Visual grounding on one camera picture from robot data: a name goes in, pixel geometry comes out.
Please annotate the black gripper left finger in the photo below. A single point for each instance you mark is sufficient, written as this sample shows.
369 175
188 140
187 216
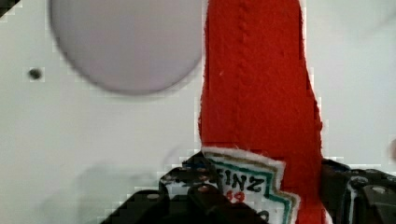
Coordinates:
188 194

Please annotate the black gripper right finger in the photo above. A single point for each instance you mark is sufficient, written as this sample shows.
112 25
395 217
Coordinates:
357 196

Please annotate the red felt ketchup bottle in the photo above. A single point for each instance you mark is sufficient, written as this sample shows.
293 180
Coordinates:
259 123

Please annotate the grey round plate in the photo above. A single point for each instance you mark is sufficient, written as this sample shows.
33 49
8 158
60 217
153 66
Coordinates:
130 47

